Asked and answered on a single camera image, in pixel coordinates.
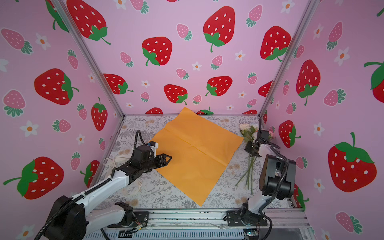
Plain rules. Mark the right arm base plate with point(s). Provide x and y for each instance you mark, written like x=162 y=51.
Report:
x=238 y=219

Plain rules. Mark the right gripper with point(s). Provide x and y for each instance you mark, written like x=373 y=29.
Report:
x=249 y=147

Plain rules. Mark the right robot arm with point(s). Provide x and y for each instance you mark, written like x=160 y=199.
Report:
x=276 y=182

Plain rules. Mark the cream fake rose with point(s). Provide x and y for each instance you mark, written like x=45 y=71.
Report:
x=244 y=127

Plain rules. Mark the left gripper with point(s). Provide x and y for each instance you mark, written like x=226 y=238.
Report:
x=163 y=160

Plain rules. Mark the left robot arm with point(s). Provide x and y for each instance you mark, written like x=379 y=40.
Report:
x=75 y=217

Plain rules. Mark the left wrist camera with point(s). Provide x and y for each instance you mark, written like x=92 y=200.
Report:
x=153 y=145

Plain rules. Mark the orange wrapping paper sheet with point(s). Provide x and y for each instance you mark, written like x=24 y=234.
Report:
x=200 y=151

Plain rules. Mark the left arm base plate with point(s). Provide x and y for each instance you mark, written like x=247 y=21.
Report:
x=132 y=220

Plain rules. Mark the aluminium front rail frame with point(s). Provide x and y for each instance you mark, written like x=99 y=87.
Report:
x=204 y=224

